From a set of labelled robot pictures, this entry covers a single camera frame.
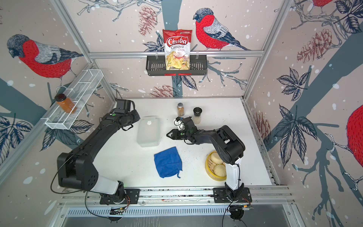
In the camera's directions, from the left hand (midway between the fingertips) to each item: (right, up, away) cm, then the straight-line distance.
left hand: (139, 113), depth 87 cm
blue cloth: (+19, -31, -2) cm, 36 cm away
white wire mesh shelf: (-35, +13, -3) cm, 38 cm away
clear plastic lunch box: (+4, -14, +7) cm, 17 cm away
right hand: (+18, -15, +5) cm, 24 cm away
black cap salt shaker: (+38, 0, +11) cm, 39 cm away
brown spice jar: (+26, +1, +17) cm, 31 cm away
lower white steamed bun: (+48, -31, -10) cm, 59 cm away
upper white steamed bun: (+47, -26, -7) cm, 54 cm away
